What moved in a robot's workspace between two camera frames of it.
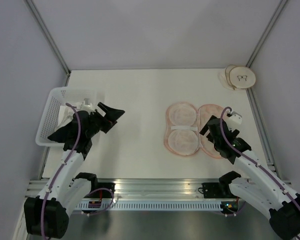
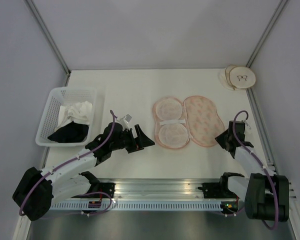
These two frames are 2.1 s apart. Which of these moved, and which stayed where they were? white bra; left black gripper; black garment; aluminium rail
Moved: left black gripper
Stayed: black garment; aluminium rail; white bra
